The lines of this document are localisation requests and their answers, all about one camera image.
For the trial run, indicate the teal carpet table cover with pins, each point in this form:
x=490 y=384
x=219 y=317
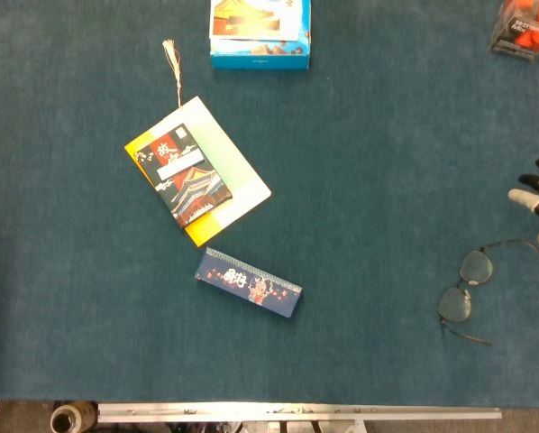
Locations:
x=364 y=180

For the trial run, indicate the aluminium rail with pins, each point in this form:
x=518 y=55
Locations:
x=296 y=411

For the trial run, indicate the long dark blue printed box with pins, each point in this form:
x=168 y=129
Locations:
x=247 y=284

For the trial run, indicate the brown tape roll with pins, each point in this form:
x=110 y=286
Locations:
x=82 y=412

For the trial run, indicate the white and yellow booklet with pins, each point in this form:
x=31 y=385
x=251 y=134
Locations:
x=238 y=176

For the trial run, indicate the thin black metal eyeglasses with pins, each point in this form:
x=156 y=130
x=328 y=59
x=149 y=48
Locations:
x=477 y=267

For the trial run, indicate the blue box with palace picture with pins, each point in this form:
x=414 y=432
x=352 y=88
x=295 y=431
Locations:
x=260 y=56

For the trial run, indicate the black palace print notebook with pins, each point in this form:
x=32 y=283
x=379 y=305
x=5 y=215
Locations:
x=193 y=189

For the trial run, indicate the clear box with red capsules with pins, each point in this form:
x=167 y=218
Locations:
x=526 y=36

